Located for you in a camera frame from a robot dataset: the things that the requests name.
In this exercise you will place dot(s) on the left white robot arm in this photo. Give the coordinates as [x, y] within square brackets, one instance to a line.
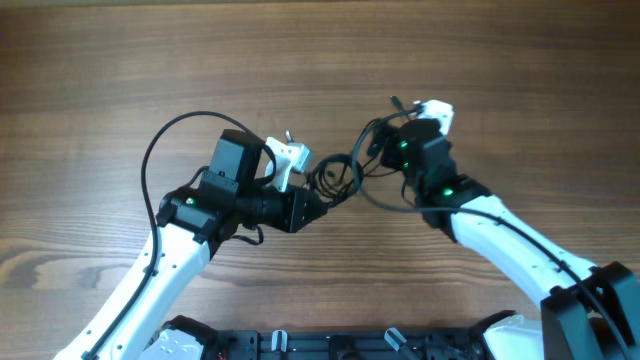
[245, 184]

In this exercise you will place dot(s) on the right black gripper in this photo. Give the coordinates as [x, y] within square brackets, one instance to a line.
[381, 132]

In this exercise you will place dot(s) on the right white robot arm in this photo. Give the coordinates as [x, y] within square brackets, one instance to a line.
[586, 311]

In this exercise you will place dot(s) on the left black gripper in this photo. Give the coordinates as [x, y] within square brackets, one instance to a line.
[293, 215]

